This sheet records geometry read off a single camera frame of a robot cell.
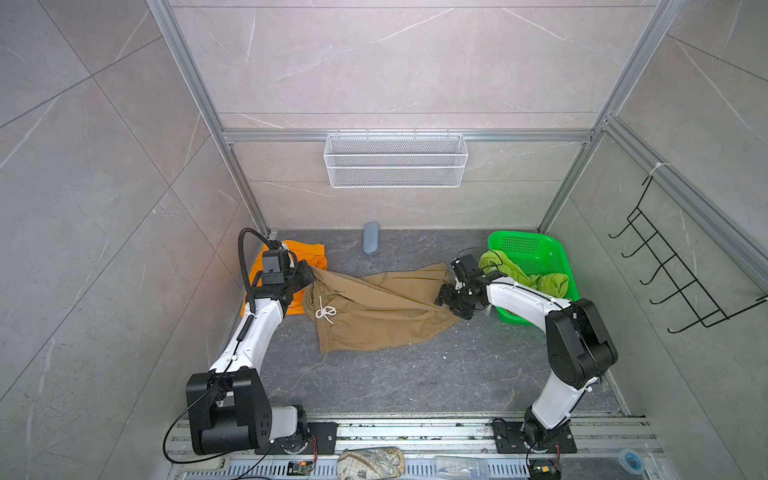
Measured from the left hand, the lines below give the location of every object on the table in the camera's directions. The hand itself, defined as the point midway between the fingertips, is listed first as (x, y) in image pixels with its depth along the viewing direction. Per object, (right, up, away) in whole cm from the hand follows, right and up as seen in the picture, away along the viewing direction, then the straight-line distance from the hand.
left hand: (306, 262), depth 86 cm
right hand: (+41, -13, +8) cm, 44 cm away
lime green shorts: (+79, -8, +9) cm, 80 cm away
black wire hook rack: (+88, -9, -28) cm, 93 cm away
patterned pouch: (+20, -46, -19) cm, 54 cm away
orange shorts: (-5, +3, +25) cm, 26 cm away
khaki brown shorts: (+21, -15, +7) cm, 27 cm away
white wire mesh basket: (+26, +34, +15) cm, 46 cm away
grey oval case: (+17, +9, +31) cm, 36 cm away
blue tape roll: (+84, -48, -15) cm, 98 cm away
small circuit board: (+3, -49, -16) cm, 52 cm away
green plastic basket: (+80, +3, +24) cm, 83 cm away
